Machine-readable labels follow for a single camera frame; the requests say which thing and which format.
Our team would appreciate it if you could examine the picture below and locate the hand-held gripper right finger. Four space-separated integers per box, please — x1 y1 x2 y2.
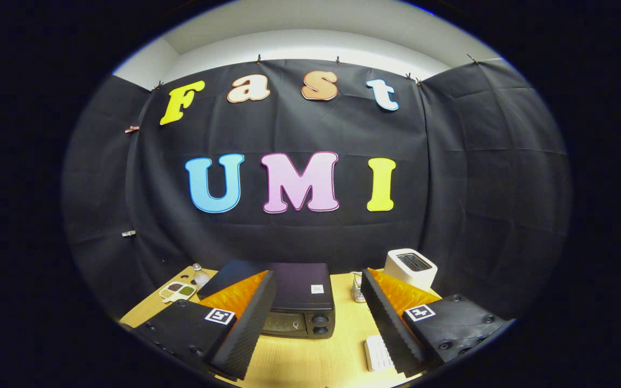
361 268 508 378

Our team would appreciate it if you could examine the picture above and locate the black toaster oven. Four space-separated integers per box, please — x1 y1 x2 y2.
197 260 336 339

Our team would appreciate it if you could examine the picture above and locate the white divided spice dish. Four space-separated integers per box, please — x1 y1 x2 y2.
158 281 197 302

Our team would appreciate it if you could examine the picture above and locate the metal wire basket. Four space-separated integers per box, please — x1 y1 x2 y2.
351 271 368 303

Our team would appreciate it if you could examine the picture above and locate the black backdrop cloth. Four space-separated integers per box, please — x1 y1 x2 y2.
63 58 572 324

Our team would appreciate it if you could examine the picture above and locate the white toaster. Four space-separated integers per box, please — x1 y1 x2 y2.
383 248 439 292

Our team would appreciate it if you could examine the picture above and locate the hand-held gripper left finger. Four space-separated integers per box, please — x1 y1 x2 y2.
135 269 279 380

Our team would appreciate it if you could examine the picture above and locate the white rectangular plate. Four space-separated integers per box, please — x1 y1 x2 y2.
364 334 395 372

